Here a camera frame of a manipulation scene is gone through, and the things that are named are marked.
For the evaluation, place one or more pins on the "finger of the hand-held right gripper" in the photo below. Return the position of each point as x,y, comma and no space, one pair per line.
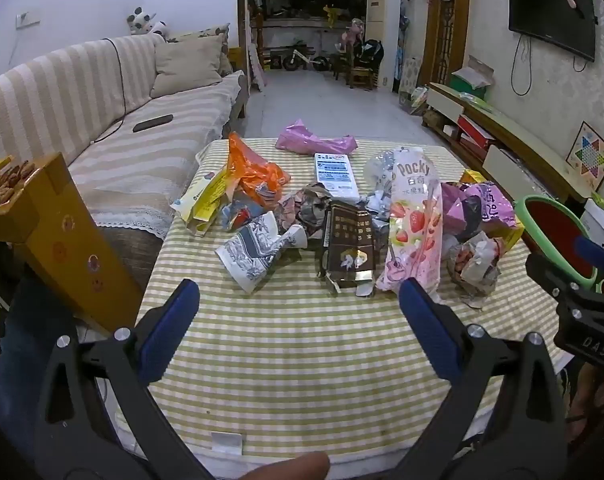
546,272
594,252

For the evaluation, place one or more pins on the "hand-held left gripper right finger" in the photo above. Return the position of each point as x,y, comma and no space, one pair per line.
426,330

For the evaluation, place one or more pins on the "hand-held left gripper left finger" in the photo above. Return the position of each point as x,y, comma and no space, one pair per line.
169,330

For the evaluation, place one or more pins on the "red bin with green rim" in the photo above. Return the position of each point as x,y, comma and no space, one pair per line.
551,225

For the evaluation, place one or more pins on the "white brown wrapper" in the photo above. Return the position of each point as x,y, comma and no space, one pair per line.
474,270

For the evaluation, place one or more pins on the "pink purple bag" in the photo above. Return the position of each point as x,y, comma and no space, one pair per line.
476,205

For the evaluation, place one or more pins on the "pink strawberry snack bag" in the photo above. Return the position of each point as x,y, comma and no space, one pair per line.
414,225

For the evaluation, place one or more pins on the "brown gold box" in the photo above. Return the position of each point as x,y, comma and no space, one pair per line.
347,255

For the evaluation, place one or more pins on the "white grey patterned wrapper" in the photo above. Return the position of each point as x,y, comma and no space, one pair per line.
259,255

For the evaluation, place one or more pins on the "red blue wrapper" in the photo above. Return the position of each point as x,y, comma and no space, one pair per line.
239,216

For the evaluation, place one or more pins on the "blue white wrapper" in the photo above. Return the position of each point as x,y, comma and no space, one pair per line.
376,202

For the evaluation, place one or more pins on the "yellow snack wrapper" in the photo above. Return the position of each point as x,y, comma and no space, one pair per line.
204,197

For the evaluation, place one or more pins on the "clear plastic bottle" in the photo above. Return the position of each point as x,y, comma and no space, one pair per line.
381,166

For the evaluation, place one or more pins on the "grey pink paper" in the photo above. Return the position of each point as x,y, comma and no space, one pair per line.
307,207

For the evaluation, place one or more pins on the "white carton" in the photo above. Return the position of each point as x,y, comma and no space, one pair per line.
336,175

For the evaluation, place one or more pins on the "orange snack bag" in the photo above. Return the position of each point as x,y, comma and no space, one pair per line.
252,170

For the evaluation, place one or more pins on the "pink plastic bag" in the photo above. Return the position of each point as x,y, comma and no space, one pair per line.
312,140

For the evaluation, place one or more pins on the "person's left hand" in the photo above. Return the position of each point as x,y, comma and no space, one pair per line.
292,466

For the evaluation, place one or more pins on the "white box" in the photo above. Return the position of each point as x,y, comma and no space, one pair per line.
599,222

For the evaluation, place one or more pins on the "chinese checkers board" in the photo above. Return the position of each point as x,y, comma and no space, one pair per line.
589,155

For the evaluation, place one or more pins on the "striped tablecloth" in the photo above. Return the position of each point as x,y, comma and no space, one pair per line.
292,360

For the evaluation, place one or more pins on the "wooden television cabinet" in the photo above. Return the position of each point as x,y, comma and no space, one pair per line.
506,127

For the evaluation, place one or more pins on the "red box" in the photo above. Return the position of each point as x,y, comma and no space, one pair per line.
474,130

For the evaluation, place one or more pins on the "striped beige sofa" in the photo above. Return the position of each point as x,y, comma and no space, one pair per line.
132,160

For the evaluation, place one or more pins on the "black phone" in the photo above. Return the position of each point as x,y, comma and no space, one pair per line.
153,123

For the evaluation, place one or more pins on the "green box with cardboard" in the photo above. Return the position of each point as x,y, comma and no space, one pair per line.
474,77

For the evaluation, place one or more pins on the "pile of brown nuts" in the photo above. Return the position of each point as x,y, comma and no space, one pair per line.
12,180

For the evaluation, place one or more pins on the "black television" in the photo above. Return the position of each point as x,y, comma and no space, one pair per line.
551,15

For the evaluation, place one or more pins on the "beige pillow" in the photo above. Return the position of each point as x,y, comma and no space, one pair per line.
189,65

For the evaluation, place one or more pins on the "white standing air conditioner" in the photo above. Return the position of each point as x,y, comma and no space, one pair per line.
381,25

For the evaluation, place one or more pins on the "white balance bike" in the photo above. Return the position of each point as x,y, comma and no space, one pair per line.
304,57

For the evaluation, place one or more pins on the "patterned pillow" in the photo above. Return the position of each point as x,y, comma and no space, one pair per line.
217,32

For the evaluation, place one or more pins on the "black white plush toy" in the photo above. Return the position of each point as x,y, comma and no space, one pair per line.
141,20

